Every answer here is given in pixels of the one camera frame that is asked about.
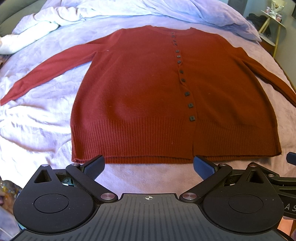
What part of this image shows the grey upholstered headboard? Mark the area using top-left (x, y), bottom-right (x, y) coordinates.
top-left (1, 0), bottom-right (46, 37)

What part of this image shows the dark clothes pile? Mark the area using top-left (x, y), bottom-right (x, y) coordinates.
top-left (246, 13), bottom-right (271, 36)

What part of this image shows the flower bouquet on table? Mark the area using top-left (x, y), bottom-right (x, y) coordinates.
top-left (265, 0), bottom-right (287, 22)

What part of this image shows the gold leg side table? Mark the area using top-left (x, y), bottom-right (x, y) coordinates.
top-left (258, 10), bottom-right (286, 59)

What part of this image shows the red knit cardigan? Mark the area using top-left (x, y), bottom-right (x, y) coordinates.
top-left (1, 26), bottom-right (295, 164)

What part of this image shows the lilac rumpled duvet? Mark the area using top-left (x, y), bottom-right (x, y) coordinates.
top-left (12, 1), bottom-right (260, 41)

